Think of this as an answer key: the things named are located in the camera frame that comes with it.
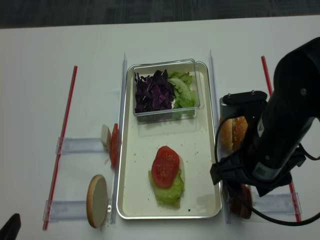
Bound white pusher block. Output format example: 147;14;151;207
250;191;256;207
100;124;112;152

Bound standing bun bottom half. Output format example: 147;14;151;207
86;174;108;229

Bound clear long rail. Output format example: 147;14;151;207
208;50;232;225
109;53;128;225

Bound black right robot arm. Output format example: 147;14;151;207
210;38;320;196

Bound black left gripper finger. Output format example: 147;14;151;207
0;213;21;240

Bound white pusher block upper left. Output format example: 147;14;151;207
100;124;112;152

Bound sesame bun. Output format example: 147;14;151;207
219;118;233;153
231;116;248;151

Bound clear cross rail lower left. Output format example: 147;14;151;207
43;200;88;222

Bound clear cross rail upper left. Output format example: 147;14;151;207
55;137;108;155

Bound tomato slice on tray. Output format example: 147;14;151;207
151;146;180;189

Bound clear cross rail lower right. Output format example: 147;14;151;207
254;192;302;215

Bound black camera cable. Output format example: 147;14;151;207
214;112;320;226

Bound lettuce leaf on tray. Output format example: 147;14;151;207
148;169;185;209

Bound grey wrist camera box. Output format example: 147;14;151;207
219;90;268;123

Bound white pusher block lower right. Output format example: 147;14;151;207
250;191;256;207

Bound sesame bun top right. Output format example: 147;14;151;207
231;116;248;151

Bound clear cross rail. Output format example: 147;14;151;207
254;192;302;215
43;200;88;222
55;137;108;155

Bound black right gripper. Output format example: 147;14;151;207
210;139;306;197

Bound dark sausage slice right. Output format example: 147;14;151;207
239;184;252;220

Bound dark sausage slice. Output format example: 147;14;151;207
229;183;242;216
239;184;252;220

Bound sesame bun top left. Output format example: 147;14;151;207
219;118;233;153

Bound purple cabbage shreds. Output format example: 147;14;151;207
134;69;175;113

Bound left red rail strip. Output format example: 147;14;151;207
42;65;78;231

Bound cream metal tray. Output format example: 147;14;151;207
116;61;222;220

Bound green lettuce in box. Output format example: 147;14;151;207
168;71;196;109

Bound right red rail strip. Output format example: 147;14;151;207
261;55;302;222

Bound red rail strip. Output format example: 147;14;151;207
42;65;78;231
261;55;302;222

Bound clear plastic salad box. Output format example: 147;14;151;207
132;58;204;124

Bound clear long rail right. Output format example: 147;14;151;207
208;50;232;225

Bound clear long rail left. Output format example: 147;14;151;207
109;53;128;225

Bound standing tomato slice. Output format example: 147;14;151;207
109;123;119;169

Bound dark sausage slice left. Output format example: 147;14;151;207
229;183;242;216

